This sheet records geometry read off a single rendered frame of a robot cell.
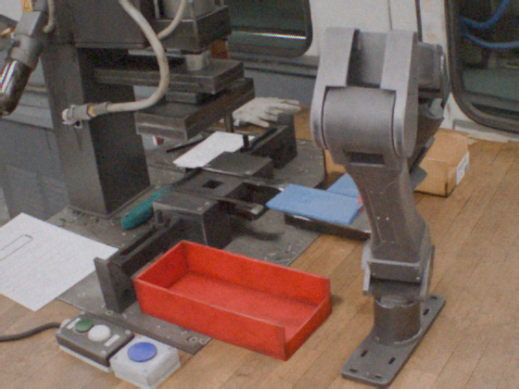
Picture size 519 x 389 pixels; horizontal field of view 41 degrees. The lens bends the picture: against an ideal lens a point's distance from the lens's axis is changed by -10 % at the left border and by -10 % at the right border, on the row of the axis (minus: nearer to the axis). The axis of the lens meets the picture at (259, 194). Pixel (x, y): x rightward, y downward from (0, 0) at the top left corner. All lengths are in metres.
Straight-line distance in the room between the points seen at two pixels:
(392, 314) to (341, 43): 0.36
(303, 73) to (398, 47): 1.10
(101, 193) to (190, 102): 0.30
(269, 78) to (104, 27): 0.78
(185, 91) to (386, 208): 0.46
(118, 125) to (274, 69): 0.61
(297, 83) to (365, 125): 1.16
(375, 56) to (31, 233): 0.83
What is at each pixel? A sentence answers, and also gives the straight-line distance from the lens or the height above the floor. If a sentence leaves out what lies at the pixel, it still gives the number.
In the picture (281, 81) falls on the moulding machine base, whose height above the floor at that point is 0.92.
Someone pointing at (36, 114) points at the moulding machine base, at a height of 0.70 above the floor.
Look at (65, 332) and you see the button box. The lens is 1.04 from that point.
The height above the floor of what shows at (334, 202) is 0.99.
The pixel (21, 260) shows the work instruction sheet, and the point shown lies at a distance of 1.31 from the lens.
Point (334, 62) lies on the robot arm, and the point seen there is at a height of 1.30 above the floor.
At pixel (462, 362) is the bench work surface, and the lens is 0.94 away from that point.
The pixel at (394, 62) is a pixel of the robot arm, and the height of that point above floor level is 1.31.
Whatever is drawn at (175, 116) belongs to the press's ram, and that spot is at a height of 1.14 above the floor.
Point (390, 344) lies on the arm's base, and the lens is 0.95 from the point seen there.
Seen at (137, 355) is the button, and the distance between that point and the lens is 0.95.
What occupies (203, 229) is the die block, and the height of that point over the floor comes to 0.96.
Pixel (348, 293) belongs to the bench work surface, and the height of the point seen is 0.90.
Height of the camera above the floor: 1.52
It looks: 27 degrees down
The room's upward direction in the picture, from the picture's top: 7 degrees counter-clockwise
